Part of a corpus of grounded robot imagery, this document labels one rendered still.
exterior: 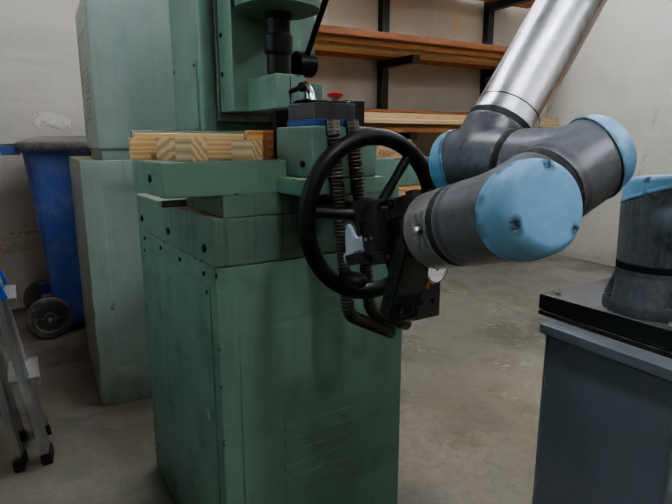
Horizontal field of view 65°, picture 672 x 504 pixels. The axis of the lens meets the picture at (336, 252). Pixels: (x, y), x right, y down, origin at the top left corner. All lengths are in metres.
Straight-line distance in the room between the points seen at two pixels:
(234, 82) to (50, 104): 2.24
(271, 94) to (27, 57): 2.40
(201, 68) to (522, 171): 0.96
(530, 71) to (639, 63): 3.78
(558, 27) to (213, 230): 0.62
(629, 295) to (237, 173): 0.78
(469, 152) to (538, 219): 0.19
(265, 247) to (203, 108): 0.44
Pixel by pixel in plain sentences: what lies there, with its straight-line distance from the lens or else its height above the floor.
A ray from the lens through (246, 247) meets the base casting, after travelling 0.99.
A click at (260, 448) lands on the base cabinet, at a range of 1.14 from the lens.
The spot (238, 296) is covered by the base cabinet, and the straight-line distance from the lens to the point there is 1.00.
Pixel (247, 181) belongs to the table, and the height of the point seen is 0.86.
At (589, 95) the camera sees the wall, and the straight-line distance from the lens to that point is 4.70.
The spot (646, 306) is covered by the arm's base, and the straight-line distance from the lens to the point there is 1.17.
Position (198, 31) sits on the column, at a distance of 1.34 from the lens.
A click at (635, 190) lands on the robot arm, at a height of 0.84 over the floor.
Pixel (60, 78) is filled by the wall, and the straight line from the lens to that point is 3.41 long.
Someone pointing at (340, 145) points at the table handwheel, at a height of 0.93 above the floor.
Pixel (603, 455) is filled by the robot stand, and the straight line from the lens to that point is 1.25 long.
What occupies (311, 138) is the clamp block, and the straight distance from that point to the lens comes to 0.93.
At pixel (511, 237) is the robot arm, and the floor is 0.85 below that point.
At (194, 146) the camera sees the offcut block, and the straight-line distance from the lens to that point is 0.96.
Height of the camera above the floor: 0.93
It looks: 12 degrees down
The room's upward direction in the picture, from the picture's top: straight up
